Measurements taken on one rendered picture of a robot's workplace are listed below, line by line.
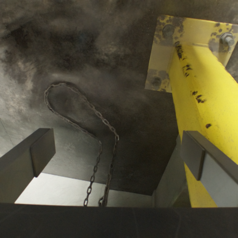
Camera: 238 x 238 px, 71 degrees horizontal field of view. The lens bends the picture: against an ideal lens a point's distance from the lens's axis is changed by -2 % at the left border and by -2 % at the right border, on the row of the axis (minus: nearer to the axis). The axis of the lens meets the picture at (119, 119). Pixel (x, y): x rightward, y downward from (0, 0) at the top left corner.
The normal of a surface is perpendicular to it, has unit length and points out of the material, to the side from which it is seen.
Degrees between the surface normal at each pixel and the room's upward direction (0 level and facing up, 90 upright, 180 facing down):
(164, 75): 0
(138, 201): 90
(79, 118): 0
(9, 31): 0
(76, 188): 90
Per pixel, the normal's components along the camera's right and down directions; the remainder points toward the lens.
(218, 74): 0.07, -0.75
